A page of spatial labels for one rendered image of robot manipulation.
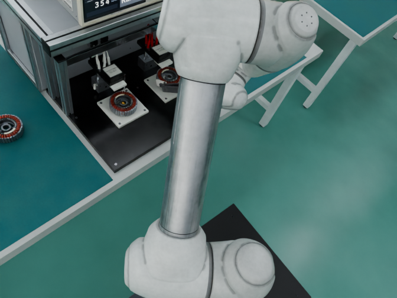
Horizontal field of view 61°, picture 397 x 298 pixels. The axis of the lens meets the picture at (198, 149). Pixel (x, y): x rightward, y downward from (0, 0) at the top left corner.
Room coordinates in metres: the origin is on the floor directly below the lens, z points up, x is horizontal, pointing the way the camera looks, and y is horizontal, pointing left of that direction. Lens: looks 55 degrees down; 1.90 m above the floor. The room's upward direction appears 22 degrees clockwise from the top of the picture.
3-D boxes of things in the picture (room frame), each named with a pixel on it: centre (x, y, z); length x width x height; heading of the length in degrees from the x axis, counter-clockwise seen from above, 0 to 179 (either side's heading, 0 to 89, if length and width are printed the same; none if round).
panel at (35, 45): (1.07, 0.52, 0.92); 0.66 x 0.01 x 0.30; 151
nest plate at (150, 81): (1.06, 0.24, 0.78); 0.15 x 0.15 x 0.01; 61
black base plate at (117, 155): (0.96, 0.31, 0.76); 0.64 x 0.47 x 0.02; 151
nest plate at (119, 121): (0.84, 0.35, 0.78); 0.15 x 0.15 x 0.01; 61
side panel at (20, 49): (0.86, 0.80, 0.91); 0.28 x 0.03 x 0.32; 61
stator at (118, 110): (0.84, 0.35, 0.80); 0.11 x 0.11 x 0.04
